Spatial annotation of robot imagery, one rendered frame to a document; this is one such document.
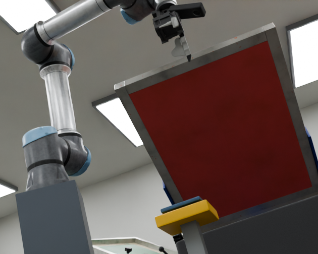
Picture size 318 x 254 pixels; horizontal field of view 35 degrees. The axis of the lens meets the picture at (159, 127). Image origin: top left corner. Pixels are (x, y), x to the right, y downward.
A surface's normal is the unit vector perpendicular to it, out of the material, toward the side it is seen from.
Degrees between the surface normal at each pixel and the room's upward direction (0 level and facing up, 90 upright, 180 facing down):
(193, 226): 90
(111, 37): 180
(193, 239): 90
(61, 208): 90
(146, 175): 90
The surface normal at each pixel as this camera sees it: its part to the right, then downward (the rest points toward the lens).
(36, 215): 0.00, -0.43
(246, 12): 0.25, 0.87
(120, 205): -0.28, -0.34
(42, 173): -0.18, -0.65
